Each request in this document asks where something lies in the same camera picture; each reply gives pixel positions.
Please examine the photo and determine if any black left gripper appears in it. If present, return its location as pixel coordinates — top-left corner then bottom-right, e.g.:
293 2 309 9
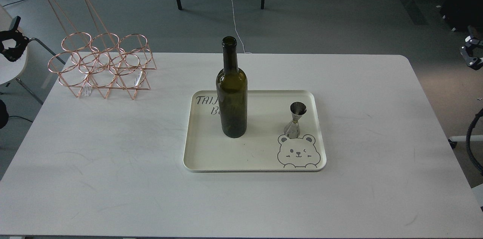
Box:
0 16 30 62

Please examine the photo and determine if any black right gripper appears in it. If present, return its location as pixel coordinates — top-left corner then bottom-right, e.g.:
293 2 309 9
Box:
460 26 483 70

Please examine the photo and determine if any steel double jigger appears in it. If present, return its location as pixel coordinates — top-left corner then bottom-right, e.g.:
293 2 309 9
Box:
283 102 307 139

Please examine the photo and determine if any dark green wine bottle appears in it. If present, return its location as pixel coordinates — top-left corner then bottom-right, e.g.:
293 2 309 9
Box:
215 36 248 138

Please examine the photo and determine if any white round chair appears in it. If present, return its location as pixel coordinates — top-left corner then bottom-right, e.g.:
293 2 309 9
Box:
0 7 57 105

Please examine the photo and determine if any black bag on floor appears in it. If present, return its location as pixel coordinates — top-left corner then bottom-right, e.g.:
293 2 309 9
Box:
440 0 483 31

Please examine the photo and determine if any cream bear serving tray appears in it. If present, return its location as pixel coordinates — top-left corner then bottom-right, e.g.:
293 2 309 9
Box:
183 90 327 172

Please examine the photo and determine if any black corrugated hose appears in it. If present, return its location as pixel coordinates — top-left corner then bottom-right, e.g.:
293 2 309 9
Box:
465 109 483 175

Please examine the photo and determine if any copper wire bottle rack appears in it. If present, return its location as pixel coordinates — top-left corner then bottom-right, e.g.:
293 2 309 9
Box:
47 0 157 99

